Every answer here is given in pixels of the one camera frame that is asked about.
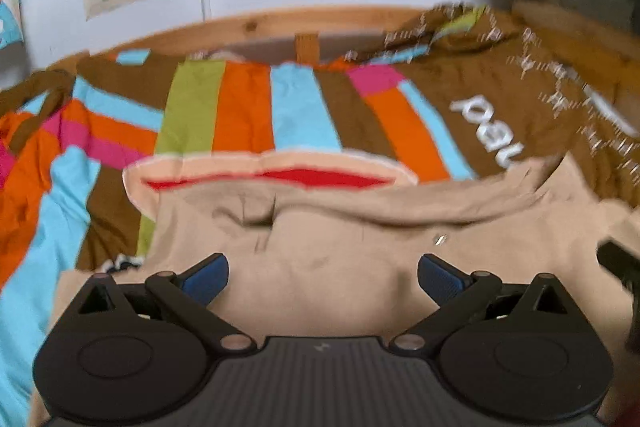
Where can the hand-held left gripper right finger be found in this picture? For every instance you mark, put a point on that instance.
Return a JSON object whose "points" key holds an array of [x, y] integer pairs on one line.
{"points": [[442, 279]]}

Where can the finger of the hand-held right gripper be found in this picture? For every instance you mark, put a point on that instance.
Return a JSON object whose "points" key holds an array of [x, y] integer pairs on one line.
{"points": [[617, 264]]}

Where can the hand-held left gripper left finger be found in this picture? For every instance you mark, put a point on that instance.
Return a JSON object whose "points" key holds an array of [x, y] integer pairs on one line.
{"points": [[207, 277]]}

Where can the beige garment with snap button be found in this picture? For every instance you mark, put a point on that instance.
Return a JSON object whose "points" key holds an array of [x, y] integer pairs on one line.
{"points": [[340, 247]]}

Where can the colourful striped printed blanket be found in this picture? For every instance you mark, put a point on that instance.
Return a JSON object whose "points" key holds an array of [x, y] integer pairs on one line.
{"points": [[240, 117]]}

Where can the wooden bed frame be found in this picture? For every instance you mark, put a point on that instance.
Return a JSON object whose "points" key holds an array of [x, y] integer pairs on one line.
{"points": [[260, 24]]}

